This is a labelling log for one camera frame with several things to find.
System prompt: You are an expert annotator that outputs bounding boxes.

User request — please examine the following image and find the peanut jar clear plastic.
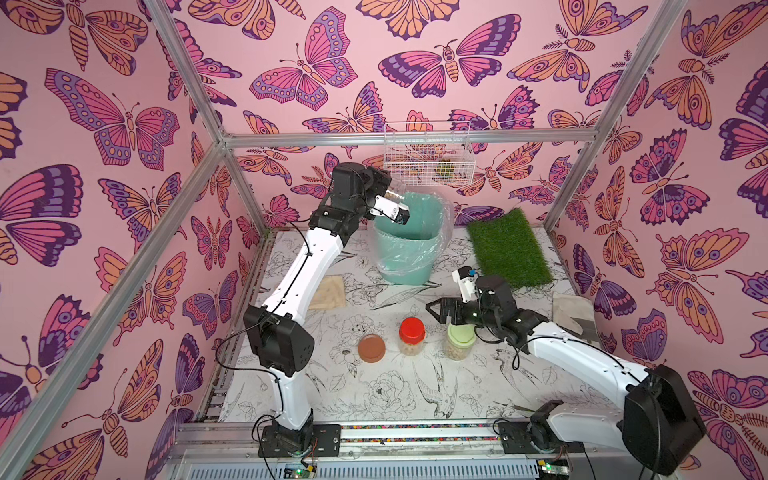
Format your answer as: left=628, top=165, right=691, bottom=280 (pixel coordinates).
left=384, top=189, right=409, bottom=210

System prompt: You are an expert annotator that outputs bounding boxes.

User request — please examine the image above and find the brown jar lid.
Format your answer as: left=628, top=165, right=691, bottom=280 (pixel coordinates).
left=357, top=334, right=386, bottom=363

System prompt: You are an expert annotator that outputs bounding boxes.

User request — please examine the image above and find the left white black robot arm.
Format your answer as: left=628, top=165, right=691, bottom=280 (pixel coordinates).
left=243, top=162, right=408, bottom=454

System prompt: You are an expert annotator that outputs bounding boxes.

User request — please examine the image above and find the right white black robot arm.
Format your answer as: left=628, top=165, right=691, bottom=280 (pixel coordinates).
left=425, top=267, right=706, bottom=476

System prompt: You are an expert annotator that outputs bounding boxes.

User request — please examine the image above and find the green lid peanut jar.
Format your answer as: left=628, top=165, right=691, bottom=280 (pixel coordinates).
left=443, top=324, right=477, bottom=361

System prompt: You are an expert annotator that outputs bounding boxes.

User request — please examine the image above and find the red lid peanut jar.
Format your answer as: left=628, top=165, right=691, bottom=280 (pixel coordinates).
left=398, top=317, right=426, bottom=356

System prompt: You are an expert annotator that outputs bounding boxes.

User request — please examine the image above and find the green artificial grass mat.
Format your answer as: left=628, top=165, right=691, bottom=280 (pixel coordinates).
left=467, top=209, right=553, bottom=289

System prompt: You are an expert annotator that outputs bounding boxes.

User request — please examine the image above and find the mint green trash bin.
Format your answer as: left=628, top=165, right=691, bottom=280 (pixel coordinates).
left=374, top=191, right=446, bottom=286

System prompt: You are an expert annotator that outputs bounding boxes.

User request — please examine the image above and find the green object in basket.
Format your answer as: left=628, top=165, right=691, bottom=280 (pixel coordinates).
left=434, top=160, right=455, bottom=181

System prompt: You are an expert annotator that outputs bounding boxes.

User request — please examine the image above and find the left beige cloth glove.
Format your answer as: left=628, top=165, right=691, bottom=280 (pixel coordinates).
left=308, top=275, right=346, bottom=311

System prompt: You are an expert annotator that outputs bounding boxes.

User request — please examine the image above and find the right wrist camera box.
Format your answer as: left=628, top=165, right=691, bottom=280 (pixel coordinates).
left=452, top=266, right=477, bottom=303

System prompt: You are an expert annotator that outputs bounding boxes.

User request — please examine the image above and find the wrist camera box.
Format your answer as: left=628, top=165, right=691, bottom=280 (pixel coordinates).
left=368, top=195, right=410, bottom=225
left=452, top=266, right=477, bottom=303

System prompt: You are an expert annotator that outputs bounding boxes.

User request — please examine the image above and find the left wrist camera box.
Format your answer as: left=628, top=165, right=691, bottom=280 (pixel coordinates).
left=368, top=195, right=410, bottom=225

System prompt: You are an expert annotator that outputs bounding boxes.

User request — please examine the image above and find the white wire wall basket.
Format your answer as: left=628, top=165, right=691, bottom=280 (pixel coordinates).
left=382, top=129, right=476, bottom=188

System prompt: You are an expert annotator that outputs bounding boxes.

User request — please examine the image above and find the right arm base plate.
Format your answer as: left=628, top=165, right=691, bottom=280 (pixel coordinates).
left=492, top=419, right=585, bottom=456

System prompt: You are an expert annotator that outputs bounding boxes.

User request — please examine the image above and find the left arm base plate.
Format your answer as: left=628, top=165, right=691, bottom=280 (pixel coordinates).
left=258, top=424, right=342, bottom=458

